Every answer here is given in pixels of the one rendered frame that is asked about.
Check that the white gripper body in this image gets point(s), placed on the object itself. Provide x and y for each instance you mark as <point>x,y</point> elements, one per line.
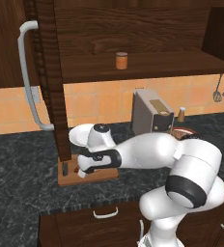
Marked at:
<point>84,167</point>

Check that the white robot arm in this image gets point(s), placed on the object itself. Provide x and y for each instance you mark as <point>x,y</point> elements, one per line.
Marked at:
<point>155,151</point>

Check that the wooden cutting board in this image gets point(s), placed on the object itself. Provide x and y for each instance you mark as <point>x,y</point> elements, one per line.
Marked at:
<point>98,176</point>

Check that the dark wood cabinet door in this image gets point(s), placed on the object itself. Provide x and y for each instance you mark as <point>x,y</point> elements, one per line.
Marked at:
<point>51,64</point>

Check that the orange jam jar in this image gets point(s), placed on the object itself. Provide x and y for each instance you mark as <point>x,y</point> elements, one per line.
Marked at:
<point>121,61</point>

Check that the closed dark wood cabinet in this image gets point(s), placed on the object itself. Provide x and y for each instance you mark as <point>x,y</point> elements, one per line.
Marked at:
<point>6,41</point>

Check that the small dark grey block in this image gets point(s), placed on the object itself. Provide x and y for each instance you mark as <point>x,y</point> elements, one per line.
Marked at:
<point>65,169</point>

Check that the dark wood drawer front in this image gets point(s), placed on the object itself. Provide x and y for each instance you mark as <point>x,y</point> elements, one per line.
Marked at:
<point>85,230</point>

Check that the grey toaster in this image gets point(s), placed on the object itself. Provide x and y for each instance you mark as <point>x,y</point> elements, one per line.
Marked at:
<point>146,112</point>

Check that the brown pastry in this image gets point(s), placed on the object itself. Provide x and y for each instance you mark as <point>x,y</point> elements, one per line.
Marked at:
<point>180,133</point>

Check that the small tan shaker bottle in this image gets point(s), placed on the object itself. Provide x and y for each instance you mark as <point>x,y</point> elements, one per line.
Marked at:
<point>181,115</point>

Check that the dark wood cupboard door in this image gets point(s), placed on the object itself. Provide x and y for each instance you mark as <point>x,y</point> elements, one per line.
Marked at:
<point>213,236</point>

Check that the grey wall outlet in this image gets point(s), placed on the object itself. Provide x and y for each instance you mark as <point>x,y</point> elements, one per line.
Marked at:
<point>35,95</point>

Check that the dark wood wall cabinet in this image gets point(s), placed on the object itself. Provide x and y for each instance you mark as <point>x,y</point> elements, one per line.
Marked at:
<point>143,29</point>

